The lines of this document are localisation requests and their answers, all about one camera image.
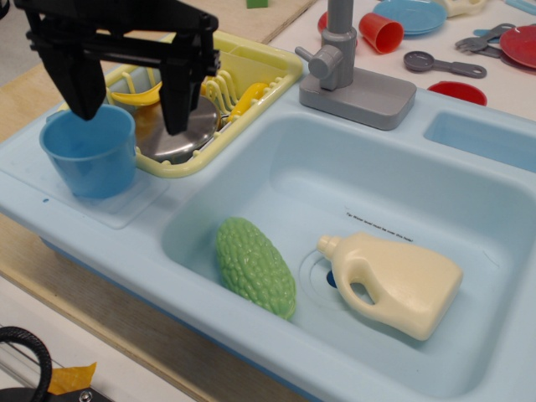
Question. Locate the grey plastic fork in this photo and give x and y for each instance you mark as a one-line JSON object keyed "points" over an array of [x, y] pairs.
{"points": [[480, 44]]}

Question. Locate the red plastic bowl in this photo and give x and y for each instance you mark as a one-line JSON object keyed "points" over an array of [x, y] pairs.
{"points": [[460, 91]]}

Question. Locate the yellow dish drying rack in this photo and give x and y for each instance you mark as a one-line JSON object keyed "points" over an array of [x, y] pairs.
{"points": [[243, 63]]}

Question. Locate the blue plastic plate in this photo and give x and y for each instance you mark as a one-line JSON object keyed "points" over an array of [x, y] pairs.
{"points": [[416, 17]]}

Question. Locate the red plastic cup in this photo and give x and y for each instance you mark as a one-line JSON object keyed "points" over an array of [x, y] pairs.
{"points": [[384, 35]]}

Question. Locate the grey toy faucet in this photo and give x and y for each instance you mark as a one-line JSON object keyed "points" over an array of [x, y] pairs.
{"points": [[334, 85]]}

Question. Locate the yellow tape piece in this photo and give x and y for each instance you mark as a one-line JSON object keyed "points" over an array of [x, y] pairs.
{"points": [[66, 380]]}

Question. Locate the blue plastic cup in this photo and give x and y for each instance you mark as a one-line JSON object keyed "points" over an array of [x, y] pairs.
{"points": [[95, 158]]}

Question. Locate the light blue toy sink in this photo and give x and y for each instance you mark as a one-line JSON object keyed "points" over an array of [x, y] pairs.
{"points": [[453, 177]]}

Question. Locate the cream detergent bottle toy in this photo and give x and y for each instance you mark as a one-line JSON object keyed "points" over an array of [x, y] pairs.
{"points": [[404, 286]]}

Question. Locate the stainless steel pot lid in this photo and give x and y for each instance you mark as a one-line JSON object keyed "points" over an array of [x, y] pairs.
{"points": [[154, 141]]}

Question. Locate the cream plastic container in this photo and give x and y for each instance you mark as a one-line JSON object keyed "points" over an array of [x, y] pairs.
{"points": [[460, 7]]}

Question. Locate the red plate behind faucet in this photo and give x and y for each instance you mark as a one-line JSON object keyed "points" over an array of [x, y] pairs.
{"points": [[322, 22]]}

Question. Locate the blue sink drain plug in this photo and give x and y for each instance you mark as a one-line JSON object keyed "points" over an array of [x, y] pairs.
{"points": [[330, 280]]}

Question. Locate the red plastic plate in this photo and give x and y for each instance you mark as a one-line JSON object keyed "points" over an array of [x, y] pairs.
{"points": [[519, 45]]}

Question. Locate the green block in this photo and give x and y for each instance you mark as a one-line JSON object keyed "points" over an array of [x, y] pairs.
{"points": [[254, 4]]}

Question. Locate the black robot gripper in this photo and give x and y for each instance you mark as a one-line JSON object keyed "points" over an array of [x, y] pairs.
{"points": [[72, 37]]}

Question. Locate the yellow plastic utensil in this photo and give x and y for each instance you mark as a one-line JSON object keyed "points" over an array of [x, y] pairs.
{"points": [[253, 93]]}

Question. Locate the yellow dish brush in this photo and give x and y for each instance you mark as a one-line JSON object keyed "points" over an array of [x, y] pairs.
{"points": [[145, 98]]}

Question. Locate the grey plastic spoon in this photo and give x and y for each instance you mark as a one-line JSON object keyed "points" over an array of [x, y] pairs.
{"points": [[420, 61]]}

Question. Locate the green bitter melon toy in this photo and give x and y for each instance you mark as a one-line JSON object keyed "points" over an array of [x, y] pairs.
{"points": [[253, 268]]}

